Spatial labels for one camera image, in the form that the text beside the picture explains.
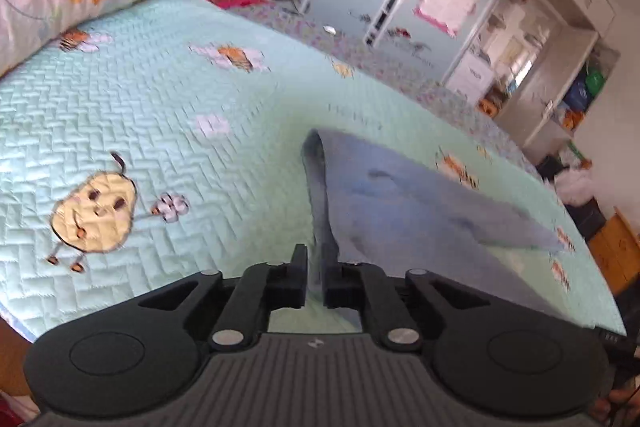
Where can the green bee-printed quilt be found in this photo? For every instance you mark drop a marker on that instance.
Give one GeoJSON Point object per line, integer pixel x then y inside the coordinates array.
{"type": "Point", "coordinates": [150, 107]}

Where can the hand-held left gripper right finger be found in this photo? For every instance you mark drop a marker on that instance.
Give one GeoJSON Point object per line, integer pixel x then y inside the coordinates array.
{"type": "Point", "coordinates": [335, 287]}

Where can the blue bag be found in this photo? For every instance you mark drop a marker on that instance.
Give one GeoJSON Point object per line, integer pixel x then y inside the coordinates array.
{"type": "Point", "coordinates": [579, 96]}

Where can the white drawer unit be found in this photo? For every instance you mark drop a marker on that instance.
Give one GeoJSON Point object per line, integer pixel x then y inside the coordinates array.
{"type": "Point", "coordinates": [470, 74]}

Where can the grey patterned bed sheet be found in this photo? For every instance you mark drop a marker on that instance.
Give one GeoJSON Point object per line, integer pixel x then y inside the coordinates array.
{"type": "Point", "coordinates": [400, 77]}

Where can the white cloth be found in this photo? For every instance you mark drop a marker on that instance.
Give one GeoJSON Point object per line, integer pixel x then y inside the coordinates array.
{"type": "Point", "coordinates": [575, 187]}

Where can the green bag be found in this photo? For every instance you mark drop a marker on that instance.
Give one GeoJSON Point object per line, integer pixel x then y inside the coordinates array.
{"type": "Point", "coordinates": [595, 81]}

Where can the wooden cabinet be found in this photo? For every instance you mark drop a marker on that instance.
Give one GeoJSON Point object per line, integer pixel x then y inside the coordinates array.
{"type": "Point", "coordinates": [617, 247]}

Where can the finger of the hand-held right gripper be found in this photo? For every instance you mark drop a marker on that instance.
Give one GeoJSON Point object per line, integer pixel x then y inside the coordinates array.
{"type": "Point", "coordinates": [622, 348]}

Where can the person's right hand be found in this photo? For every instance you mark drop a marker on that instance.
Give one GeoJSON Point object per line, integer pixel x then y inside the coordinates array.
{"type": "Point", "coordinates": [625, 399]}

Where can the grey door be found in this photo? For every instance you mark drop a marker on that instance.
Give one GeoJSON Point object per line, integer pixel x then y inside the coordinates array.
{"type": "Point", "coordinates": [555, 92]}

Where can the green object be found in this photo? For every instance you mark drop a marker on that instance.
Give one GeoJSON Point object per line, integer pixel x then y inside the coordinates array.
{"type": "Point", "coordinates": [579, 154]}

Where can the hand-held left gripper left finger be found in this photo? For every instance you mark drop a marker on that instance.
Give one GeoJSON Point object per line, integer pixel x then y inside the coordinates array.
{"type": "Point", "coordinates": [299, 277]}

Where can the small wooden chair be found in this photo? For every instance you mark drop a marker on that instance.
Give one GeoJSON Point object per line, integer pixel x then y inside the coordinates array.
{"type": "Point", "coordinates": [490, 106]}

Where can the blue-grey fleece garment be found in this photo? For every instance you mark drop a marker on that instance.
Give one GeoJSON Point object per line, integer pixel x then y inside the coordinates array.
{"type": "Point", "coordinates": [400, 207]}

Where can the black chair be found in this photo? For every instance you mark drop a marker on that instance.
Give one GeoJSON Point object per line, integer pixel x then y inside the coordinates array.
{"type": "Point", "coordinates": [592, 217]}

